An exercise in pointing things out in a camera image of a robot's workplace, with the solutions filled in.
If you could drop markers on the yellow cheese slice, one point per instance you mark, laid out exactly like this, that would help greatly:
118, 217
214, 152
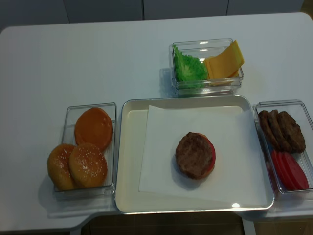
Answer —
231, 59

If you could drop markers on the green lettuce leaf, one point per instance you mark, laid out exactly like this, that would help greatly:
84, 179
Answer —
189, 70

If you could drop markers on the clear lettuce cheese container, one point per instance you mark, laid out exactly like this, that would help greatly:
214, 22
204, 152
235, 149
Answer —
203, 49

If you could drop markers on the white metal tray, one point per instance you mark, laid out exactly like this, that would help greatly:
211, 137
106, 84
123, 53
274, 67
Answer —
129, 199

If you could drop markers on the brown burger patty on tray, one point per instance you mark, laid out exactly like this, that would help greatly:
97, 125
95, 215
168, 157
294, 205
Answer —
193, 155

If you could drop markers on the flat orange bun bottom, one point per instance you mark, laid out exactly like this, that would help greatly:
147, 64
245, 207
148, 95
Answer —
94, 126

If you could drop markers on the red tomato slice on tray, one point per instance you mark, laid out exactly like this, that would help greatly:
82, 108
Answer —
212, 165

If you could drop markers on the orange cheese slice stack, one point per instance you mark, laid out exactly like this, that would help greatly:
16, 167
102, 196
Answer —
214, 69

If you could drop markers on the right sesame bun top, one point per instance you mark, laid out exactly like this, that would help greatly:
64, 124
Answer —
88, 166

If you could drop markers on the sesame bun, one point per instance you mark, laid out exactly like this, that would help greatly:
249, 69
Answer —
58, 167
88, 166

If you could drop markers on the clear bun container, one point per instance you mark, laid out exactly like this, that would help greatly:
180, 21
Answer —
72, 115

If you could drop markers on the white paper sheet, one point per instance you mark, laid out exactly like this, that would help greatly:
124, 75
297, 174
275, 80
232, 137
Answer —
237, 176

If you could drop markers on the left brown patty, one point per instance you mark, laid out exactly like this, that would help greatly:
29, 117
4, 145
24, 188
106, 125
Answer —
263, 118

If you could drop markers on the left sesame bun top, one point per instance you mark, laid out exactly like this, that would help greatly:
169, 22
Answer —
58, 167

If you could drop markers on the middle brown patty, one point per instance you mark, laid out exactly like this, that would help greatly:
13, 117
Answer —
274, 125

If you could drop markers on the clear patty tomato container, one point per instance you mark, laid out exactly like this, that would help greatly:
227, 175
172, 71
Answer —
298, 111

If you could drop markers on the right brown patty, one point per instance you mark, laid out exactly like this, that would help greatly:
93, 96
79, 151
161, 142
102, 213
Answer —
291, 132

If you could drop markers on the red tomato slices stack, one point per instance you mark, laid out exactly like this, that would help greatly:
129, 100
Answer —
288, 171

